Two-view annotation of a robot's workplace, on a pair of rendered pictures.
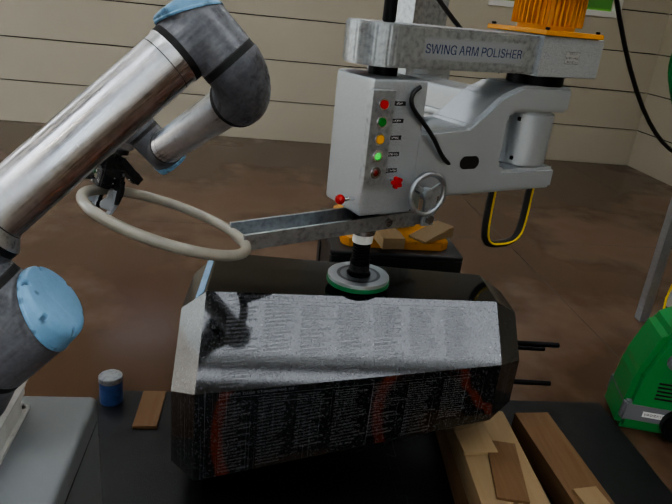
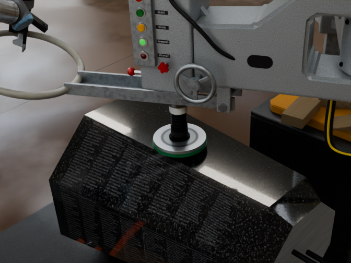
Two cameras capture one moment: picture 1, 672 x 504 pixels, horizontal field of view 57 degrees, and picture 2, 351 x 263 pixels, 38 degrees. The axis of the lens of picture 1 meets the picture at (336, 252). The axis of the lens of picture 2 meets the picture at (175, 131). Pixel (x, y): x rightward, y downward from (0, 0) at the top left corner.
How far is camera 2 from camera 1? 1.73 m
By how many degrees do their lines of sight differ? 48
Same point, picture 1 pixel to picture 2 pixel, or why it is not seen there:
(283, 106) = not seen: outside the picture
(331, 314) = (140, 160)
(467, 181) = (260, 80)
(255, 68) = not seen: outside the picture
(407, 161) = (180, 50)
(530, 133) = not seen: outside the picture
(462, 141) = (246, 39)
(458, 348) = (211, 231)
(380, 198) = (159, 78)
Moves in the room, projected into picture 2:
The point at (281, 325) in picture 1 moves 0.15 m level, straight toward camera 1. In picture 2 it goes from (109, 155) to (80, 171)
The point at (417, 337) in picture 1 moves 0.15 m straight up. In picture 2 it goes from (186, 206) to (185, 174)
